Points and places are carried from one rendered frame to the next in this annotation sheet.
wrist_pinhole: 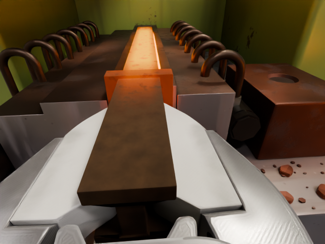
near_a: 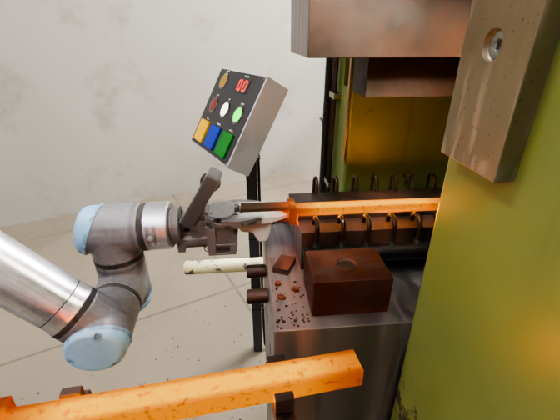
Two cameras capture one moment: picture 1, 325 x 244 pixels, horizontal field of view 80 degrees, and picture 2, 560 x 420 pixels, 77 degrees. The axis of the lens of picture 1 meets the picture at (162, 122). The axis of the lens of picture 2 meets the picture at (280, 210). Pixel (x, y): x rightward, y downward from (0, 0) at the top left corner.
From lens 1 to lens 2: 0.64 m
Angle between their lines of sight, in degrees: 75
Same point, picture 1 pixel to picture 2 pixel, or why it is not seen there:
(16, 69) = (346, 183)
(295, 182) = (287, 291)
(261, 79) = (341, 254)
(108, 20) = not seen: hidden behind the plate
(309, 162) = (304, 302)
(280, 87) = (328, 257)
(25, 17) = (377, 158)
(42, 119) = not seen: hidden behind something
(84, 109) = not seen: hidden behind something
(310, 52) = (422, 293)
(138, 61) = (317, 204)
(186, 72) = (328, 223)
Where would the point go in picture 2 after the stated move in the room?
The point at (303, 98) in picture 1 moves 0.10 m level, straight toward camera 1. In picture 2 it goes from (312, 261) to (263, 241)
